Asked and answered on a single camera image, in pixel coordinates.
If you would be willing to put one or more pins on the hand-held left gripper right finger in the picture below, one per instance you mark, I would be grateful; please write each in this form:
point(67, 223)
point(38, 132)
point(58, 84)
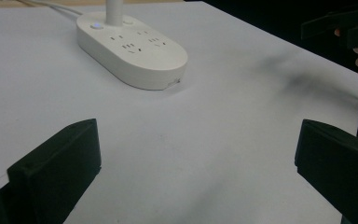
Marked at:
point(338, 161)

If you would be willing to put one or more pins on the white power strip lamp base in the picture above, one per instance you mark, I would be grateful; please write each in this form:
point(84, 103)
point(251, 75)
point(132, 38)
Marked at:
point(136, 51)

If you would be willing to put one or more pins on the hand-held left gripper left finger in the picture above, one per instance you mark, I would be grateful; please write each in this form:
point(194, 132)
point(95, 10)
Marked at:
point(59, 165)

